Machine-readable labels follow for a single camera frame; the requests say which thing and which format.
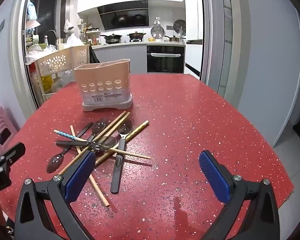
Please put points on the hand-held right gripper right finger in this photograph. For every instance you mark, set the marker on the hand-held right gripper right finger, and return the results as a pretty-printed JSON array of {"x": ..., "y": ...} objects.
[{"x": 213, "y": 175}]

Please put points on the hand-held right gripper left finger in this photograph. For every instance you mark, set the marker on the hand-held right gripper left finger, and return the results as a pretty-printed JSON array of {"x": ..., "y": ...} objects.
[{"x": 81, "y": 175}]

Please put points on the black chopstick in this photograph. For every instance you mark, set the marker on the black chopstick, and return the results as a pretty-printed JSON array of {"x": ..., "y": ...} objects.
[
  {"x": 70, "y": 142},
  {"x": 80, "y": 145}
]

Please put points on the blue patterned chopstick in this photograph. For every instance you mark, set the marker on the blue patterned chopstick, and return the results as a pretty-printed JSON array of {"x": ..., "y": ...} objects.
[{"x": 65, "y": 134}]

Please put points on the metal spoons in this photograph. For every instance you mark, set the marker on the metal spoons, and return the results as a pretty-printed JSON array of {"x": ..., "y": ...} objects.
[{"x": 115, "y": 121}]

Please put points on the yellow striped chopstick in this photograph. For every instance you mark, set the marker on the yellow striped chopstick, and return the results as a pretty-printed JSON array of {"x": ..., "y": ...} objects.
[{"x": 138, "y": 128}]

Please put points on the beige plastic utensil holder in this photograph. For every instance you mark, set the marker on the beige plastic utensil holder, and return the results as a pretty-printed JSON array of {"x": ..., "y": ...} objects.
[{"x": 102, "y": 80}]

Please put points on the pink plastic stool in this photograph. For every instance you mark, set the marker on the pink plastic stool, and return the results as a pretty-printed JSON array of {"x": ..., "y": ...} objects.
[{"x": 0, "y": 122}]

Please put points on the yellow oil bottle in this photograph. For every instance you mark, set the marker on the yellow oil bottle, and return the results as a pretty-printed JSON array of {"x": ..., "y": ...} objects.
[{"x": 46, "y": 82}]

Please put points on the clear crumpled plastic bag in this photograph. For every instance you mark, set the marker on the clear crumpled plastic bag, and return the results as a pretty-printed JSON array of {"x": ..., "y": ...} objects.
[{"x": 36, "y": 52}]

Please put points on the beige perforated storage rack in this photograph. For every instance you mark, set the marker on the beige perforated storage rack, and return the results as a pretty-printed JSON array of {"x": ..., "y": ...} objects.
[{"x": 57, "y": 61}]

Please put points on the black hanging cloth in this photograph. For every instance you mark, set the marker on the black hanging cloth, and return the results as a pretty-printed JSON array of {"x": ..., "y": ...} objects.
[{"x": 93, "y": 55}]

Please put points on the black kitchen faucet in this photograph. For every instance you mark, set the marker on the black kitchen faucet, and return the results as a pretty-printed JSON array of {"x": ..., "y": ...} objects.
[{"x": 51, "y": 33}]

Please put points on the black built-in oven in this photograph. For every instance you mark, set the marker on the black built-in oven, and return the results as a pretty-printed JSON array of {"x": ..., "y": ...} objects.
[{"x": 165, "y": 60}]

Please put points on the white plastic bag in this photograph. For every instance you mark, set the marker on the white plastic bag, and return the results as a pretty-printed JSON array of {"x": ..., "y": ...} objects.
[{"x": 75, "y": 40}]

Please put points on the small hanging plastic bag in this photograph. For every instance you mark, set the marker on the small hanging plastic bag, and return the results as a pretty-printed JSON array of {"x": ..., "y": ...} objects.
[{"x": 68, "y": 26}]

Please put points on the black wok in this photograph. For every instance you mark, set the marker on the black wok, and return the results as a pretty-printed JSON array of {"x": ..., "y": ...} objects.
[{"x": 112, "y": 38}]

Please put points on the golden saucepan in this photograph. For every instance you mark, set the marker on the golden saucepan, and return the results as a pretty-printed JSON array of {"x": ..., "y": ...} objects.
[{"x": 175, "y": 39}]

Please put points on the spice bottle rack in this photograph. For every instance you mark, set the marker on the spice bottle rack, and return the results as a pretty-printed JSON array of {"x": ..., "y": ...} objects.
[{"x": 90, "y": 33}]

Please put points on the white refrigerator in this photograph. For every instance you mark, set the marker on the white refrigerator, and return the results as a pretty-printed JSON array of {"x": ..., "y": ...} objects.
[{"x": 193, "y": 30}]

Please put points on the dark lidded cooking pot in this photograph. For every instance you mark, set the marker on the dark lidded cooking pot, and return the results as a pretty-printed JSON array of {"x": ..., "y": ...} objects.
[{"x": 136, "y": 36}]

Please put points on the round metal steamer rack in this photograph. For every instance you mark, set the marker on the round metal steamer rack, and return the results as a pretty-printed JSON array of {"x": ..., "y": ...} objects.
[{"x": 179, "y": 26}]

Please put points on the hanging metal strainer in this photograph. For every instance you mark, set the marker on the hanging metal strainer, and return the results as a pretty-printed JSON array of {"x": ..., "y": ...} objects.
[{"x": 157, "y": 30}]

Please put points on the black range hood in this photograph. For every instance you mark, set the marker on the black range hood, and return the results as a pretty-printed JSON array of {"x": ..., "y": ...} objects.
[{"x": 125, "y": 15}]

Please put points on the grey sliding door frame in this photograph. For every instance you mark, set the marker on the grey sliding door frame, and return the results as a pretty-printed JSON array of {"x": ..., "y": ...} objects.
[
  {"x": 20, "y": 55},
  {"x": 220, "y": 42}
]

